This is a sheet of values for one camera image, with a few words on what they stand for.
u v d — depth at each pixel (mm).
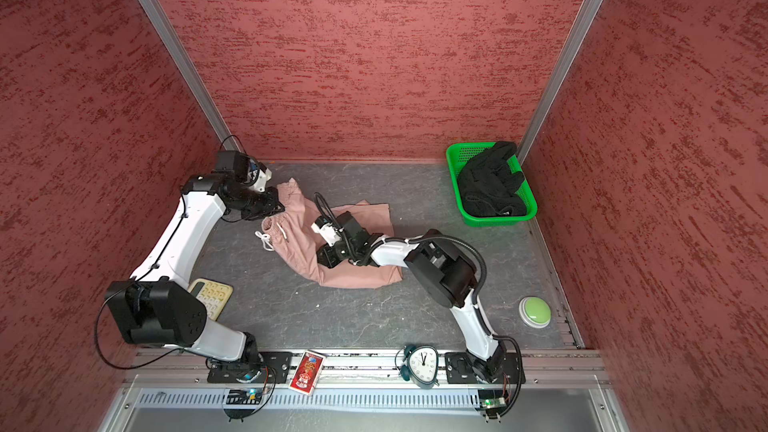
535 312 818
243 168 668
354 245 744
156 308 415
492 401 704
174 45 852
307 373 723
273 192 738
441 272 533
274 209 709
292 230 796
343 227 734
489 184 1035
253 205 683
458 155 1175
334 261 813
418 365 721
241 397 724
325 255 796
